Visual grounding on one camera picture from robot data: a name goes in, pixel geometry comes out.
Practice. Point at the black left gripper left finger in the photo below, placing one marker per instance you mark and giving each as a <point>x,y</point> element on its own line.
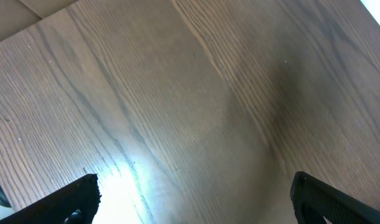
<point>77,202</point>

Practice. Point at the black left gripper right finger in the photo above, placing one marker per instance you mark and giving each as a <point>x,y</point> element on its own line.
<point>317,202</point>

